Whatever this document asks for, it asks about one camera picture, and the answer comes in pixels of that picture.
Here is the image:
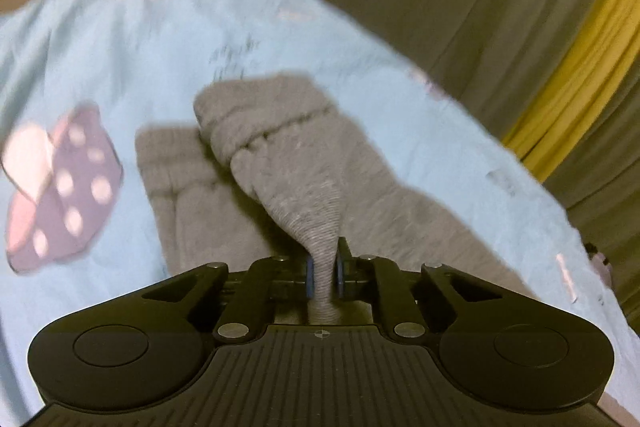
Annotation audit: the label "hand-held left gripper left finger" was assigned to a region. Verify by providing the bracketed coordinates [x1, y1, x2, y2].
[142, 255, 317, 345]

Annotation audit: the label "blue mushroom print blanket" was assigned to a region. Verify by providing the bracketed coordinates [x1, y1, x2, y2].
[0, 0, 632, 427]

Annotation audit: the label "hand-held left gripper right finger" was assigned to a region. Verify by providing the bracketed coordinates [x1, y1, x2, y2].
[335, 237, 502, 344]

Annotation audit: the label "yellow curtain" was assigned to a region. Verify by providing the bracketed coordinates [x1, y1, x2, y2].
[500, 0, 640, 184]

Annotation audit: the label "grey knit pants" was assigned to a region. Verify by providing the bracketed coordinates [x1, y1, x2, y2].
[135, 74, 507, 329]

